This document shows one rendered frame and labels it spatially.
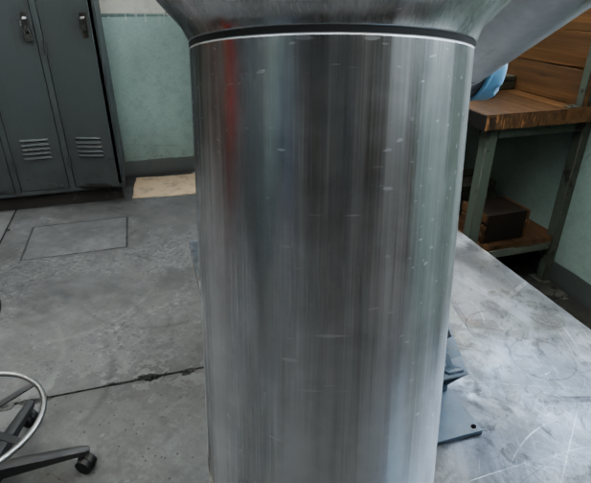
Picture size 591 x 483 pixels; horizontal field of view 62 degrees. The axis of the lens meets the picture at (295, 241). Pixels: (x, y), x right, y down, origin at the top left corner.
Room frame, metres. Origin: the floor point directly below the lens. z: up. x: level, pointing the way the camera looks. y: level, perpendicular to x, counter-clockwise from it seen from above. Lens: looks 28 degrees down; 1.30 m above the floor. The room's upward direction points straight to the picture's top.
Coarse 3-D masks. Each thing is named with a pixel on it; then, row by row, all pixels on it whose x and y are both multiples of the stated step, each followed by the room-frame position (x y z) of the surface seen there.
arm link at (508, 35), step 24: (528, 0) 0.30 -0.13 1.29; (552, 0) 0.29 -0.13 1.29; (576, 0) 0.28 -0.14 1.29; (504, 24) 0.33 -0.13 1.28; (528, 24) 0.32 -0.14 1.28; (552, 24) 0.32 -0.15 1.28; (480, 48) 0.38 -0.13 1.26; (504, 48) 0.36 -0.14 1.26; (528, 48) 0.37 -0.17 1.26; (480, 72) 0.42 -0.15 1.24; (504, 72) 0.50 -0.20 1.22; (480, 96) 0.52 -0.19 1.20
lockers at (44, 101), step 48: (0, 0) 2.96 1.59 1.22; (48, 0) 3.01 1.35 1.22; (96, 0) 3.33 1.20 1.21; (0, 48) 2.94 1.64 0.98; (48, 48) 3.01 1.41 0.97; (96, 48) 3.54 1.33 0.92; (0, 96) 2.93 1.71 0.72; (48, 96) 2.99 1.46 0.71; (96, 96) 3.00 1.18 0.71; (0, 144) 2.90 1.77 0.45; (48, 144) 2.97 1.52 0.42; (96, 144) 3.01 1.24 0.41; (0, 192) 2.88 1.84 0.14; (48, 192) 2.96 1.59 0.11; (96, 192) 3.08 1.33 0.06
